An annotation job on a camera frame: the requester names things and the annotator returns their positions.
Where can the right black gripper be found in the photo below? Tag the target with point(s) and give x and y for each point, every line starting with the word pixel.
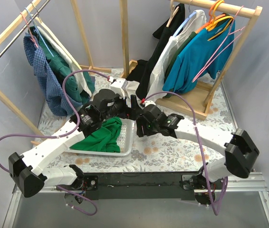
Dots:
pixel 139 122

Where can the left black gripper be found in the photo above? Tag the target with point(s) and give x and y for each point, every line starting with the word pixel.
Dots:
pixel 128 111

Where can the white plastic basket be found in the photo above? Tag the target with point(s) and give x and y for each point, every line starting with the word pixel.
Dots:
pixel 124 141

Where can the bright green t shirt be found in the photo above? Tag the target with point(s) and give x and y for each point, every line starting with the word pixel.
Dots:
pixel 102 140

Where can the teal blue t shirt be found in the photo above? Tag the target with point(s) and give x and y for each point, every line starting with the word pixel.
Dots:
pixel 194 56

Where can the yellow hanger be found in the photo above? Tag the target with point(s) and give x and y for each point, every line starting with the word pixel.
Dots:
pixel 221 24

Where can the pink wire hanger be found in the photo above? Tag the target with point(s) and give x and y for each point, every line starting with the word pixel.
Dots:
pixel 216 53

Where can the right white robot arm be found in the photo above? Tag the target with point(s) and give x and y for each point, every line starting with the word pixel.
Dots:
pixel 239 150

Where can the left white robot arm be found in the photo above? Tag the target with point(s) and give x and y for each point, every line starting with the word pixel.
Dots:
pixel 29 170

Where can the white t shirt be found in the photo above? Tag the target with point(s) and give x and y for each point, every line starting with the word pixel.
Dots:
pixel 157 75

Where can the blue checked shirt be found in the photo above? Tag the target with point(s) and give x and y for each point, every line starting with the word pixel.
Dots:
pixel 50 87

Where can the black t shirt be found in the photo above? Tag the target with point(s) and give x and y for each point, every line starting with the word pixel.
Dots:
pixel 141 91

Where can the wooden hanger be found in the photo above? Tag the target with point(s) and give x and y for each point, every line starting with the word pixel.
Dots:
pixel 173 11

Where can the light blue hanger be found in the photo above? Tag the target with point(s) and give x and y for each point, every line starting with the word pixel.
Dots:
pixel 180 28

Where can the orange hanger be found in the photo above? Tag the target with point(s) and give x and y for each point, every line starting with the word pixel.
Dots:
pixel 213 18

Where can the pink hanger on left rack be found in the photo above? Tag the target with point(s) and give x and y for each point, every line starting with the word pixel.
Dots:
pixel 31 36

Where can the cream plastic hanger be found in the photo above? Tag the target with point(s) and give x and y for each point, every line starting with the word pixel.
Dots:
pixel 57 45

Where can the right wooden clothes rack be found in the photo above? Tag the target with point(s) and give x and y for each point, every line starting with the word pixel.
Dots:
pixel 200 98

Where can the wooden clothes rack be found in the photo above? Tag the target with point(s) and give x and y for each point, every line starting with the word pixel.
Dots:
pixel 8 31
pixel 200 98

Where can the white textured garment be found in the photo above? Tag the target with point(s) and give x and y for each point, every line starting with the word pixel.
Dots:
pixel 83 80

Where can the dark green ruffled garment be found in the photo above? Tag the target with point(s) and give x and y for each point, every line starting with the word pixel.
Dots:
pixel 61 69

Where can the left wooden clothes rack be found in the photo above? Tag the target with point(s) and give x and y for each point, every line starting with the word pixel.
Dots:
pixel 8 31

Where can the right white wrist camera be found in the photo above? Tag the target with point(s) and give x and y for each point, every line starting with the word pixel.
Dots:
pixel 144 103

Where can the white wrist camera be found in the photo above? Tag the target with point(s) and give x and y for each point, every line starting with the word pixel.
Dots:
pixel 144 103
pixel 118 87

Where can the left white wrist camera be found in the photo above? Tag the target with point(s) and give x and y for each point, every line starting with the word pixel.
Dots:
pixel 118 87

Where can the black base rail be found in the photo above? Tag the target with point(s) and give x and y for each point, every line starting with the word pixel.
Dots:
pixel 140 185

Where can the blue wire hanger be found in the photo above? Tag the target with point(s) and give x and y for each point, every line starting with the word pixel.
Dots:
pixel 37 31

